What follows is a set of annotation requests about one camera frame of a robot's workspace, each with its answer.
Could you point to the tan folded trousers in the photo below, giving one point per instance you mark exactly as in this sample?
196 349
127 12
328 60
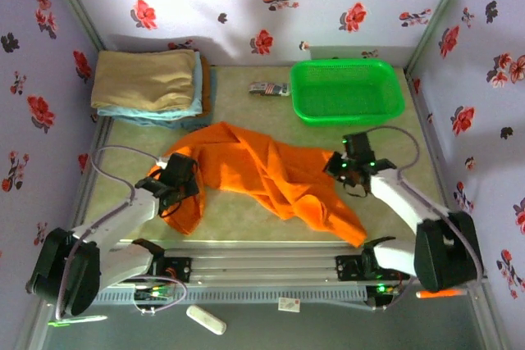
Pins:
143 79

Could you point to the orange trousers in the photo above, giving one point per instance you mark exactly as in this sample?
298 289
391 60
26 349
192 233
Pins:
246 153

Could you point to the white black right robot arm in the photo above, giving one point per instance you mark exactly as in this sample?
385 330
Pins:
393 190

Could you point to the green pen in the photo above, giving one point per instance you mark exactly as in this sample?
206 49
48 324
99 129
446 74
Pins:
78 320

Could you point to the green plastic mesh basket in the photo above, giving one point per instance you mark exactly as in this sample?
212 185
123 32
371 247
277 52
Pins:
348 92

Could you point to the small printed packet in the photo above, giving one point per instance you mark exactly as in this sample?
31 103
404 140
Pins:
268 89

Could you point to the aluminium corner post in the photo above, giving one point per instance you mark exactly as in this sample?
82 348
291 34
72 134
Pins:
443 10
74 1

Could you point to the aluminium mounting rail frame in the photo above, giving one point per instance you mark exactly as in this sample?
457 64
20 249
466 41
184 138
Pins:
262 264

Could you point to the dusty blue folded trousers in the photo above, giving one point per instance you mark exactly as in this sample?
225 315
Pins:
193 122

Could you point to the small white red card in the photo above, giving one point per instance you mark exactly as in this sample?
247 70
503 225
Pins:
288 304

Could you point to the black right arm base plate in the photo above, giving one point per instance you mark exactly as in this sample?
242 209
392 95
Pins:
348 268

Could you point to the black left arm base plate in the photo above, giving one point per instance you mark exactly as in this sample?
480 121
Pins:
180 270

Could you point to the brown folded trousers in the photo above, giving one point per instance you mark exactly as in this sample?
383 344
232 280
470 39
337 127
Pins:
206 87

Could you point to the orange marker pen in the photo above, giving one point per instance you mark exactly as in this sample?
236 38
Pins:
441 294

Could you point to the white oblong plastic stick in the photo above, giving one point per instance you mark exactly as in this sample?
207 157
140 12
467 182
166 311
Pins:
206 319

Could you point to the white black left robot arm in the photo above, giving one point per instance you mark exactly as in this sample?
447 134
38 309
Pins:
110 219

